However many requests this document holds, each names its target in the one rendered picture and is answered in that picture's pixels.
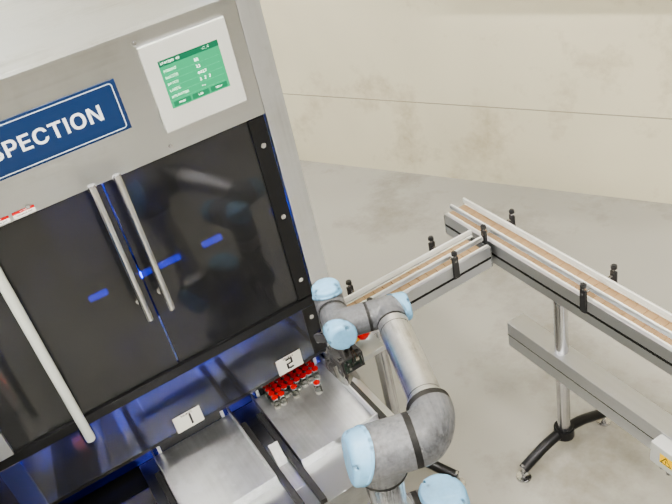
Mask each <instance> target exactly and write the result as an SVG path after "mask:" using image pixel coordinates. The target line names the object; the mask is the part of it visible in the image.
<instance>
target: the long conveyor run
mask: <svg viewBox="0 0 672 504"><path fill-rule="evenodd" d="M463 202H464V203H465V204H464V205H462V206H460V207H459V208H458V207H456V206H454V205H453V204H450V209H452V210H453V211H451V212H448V213H445V214H444V221H445V228H446V233H447V234H448V235H450V236H451V237H453V238H454V237H456V236H458V235H460V234H462V233H464V232H465V231H467V230H469V229H471V230H472V234H471V235H472V236H473V237H474V238H475V239H476V238H478V237H480V236H482V237H483V241H482V243H484V244H485V245H486V244H487V245H489V246H491V253H492V262H493V263H494V264H496V265H497V266H499V267H500V268H502V269H504V270H505V271H507V272H508V273H510V274H512V275H513V276H515V277H516V278H518V279H519V280H521V281H523V282H524V283H526V284H527V285H529V286H530V287H532V288H534V289H535V290H537V291H538V292H540V293H542V294H543V295H545V296H546V297H548V298H549V299H551V300H553V301H554V302H556V303H557V304H559V305H561V306H562V307H564V308H565V309H567V310H568V311H570V312H572V313H573V314H575V315H576V316H578V317H579V318H581V319H583V320H584V321H586V322H587V323H589V324H591V325H592V326H594V327H595V328H597V329H598V330H600V331H602V332H603V333H605V334H606V335H608V336H610V337H611V338H613V339H614V340H616V341H617V342H619V343H621V344H622V345H624V346H625V347H627V348H628V349H630V350H632V351H633V352H635V353H636V354H638V355H640V356H641V357H643V358H644V359H646V360H647V361H649V362H651V363H652V364H654V365H655V366H657V367H659V368H660V369H662V370H663V371H665V372H666V373H668V374H670V375H671V376H672V313H671V312H669V311H667V310H665V309H663V308H662V307H660V306H658V305H656V304H654V303H653V302H651V301H649V300H647V299H645V298H644V297H642V296H640V295H638V294H637V293H635V292H633V291H631V290H629V289H628V288H626V287H624V286H622V285H620V284H619V283H617V279H618V272H617V271H615V270H616V269H617V264H611V266H610V268H611V270H610V276H608V277H606V276H604V275H603V274H601V273H599V272H597V271H595V270H594V269H592V268H590V267H588V266H586V265H585V264H583V263H581V262H579V261H577V260H576V259H574V258H572V257H570V256H569V255H567V254H565V253H563V252H561V251H560V250H558V249H556V248H554V247H552V246H551V245H549V244H547V243H545V242H543V241H542V240H540V239H538V238H536V237H534V236H533V235H531V234H529V233H527V232H526V231H524V230H522V229H520V228H518V227H517V226H516V225H515V216H514V215H513V214H514V213H515V212H514V209H509V219H508V220H504V219H502V218H500V217H499V216H497V215H495V214H493V213H492V212H490V211H488V210H486V209H484V208H483V207H481V206H479V205H477V204H475V203H474V202H472V201H470V200H468V199H466V198H465V197H463Z"/></svg>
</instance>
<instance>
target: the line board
mask: <svg viewBox="0 0 672 504"><path fill-rule="evenodd" d="M129 128H132V126H131V123H130V120H129V118H128V115H127V113H126V110H125V107H124V105H123V102H122V100H121V97H120V94H119V92H118V89H117V87H116V84H115V81H114V79H110V80H107V81H105V82H102V83H100V84H97V85H94V86H92V87H89V88H87V89H84V90H81V91H79V92H76V93H74V94H71V95H68V96H66V97H63V98H60V99H58V100H55V101H53V102H50V103H47V104H45V105H42V106H40V107H37V108H34V109H32V110H29V111H26V112H24V113H21V114H19V115H16V116H13V117H11V118H8V119H6V120H3V121H0V181H2V180H5V179H7V178H10V177H12V176H15V175H17V174H19V173H22V172H24V171H27V170H29V169H32V168H34V167H36V166H39V165H41V164H44V163H46V162H49V161H51V160H54V159H56V158H58V157H61V156H63V155H66V154H68V153H71V152H73V151H76V150H78V149H80V148H83V147H85V146H88V145H90V144H93V143H95V142H98V141H100V140H102V139H105V138H107V137H110V136H112V135H115V134H117V133H120V132H122V131H124V130H127V129H129Z"/></svg>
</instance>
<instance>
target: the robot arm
mask: <svg viewBox="0 0 672 504"><path fill-rule="evenodd" d="M311 291H312V299H313V300H314V304H315V308H316V311H317V315H318V319H319V323H320V327H321V329H320V330H319V331H318V333H316V334H314V338H315V340H316V342H319V343H328V344H329V346H328V347H326V348H327V349H326V351H325V354H326V358H325V362H326V368H327V369H328V370H329V371H330V372H331V373H332V374H333V375H334V376H335V377H336V378H337V379H338V380H339V381H340V382H341V383H342V384H344V385H347V386H349V385H350V384H351V382H352V379H353V377H354V378H356V379H358V380H360V375H359V373H358V372H357V371H356V369H358V368H360V367H361V366H363V365H365V362H364V357H363V353H362V350H361V349H360V348H359V347H357V346H356V345H355V342H356V340H357V336H359V335H362V334H365V333H369V332H372V331H375V330H379V333H380V335H381V338H382V340H383V342H384V345H385V347H386V350H387V352H388V355H389V357H390V359H391V362H392V364H393V367H394V369H395V372H396V374H397V377H398V379H399V381H400V384H401V386H402V389H403V391H404V394H405V396H406V398H407V404H406V411H405V412H402V413H399V414H395V415H392V416H389V417H385V418H382V419H379V420H376V421H372V422H369V423H366V424H362V425H361V424H359V425H356V426H354V427H353V428H350V429H348V430H346V431H344V433H343V434H342V438H341V443H342V450H343V456H344V461H345V465H346V469H347V473H348V476H349V479H350V481H351V483H352V485H353V486H354V487H356V488H359V487H365V488H366V491H367V495H368V499H369V503H368V504H470V499H469V496H468V494H467V490H466V488H465V486H464V485H463V483H462V482H461V481H460V480H458V479H457V478H455V477H452V476H451V475H448V474H434V475H431V476H429V477H427V478H426V479H424V480H423V483H421V485H420V487H419V489H418V490H415V491H411V492H408V493H406V491H405V484H404V480H405V479H406V477H407V474H408V472H412V471H415V470H418V469H421V468H424V467H428V466H430V465H432V464H434V463H436V462H437V461H438V460H439V459H441V458H442V456H443V455H444V454H445V453H446V451H447V450H448V448H449V446H450V444H451V442H452V439H453V435H454V431H455V410H454V406H453V403H452V400H451V398H450V396H449V394H448V392H447V391H446V390H445V389H443V388H441V387H440V386H439V384H438V382H437V380H436V378H435V376H434V373H433V371H432V369H431V367H430V365H429V363H428V361H427V359H426V356H425V354H424V352H423V350H422V348H421V346H420V344H419V341H418V339H417V337H416V335H415V333H414V331H413V329H412V327H411V324H410V322H409V320H411V319H412V318H413V311H412V307H411V303H410V301H409V298H408V296H407V294H406V293H405V292H402V291H401V292H397V293H393V294H387V295H385V296H382V297H379V298H375V299H372V300H368V301H365V302H361V303H358V304H354V305H351V306H348V307H347V305H346V303H345V300H344V298H343V294H342V289H341V286H340V283H339V282H338V280H336V279H334V278H322V279H320V280H318V281H316V282H315V283H314V284H313V286H312V288H311ZM361 356H362V357H361Z"/></svg>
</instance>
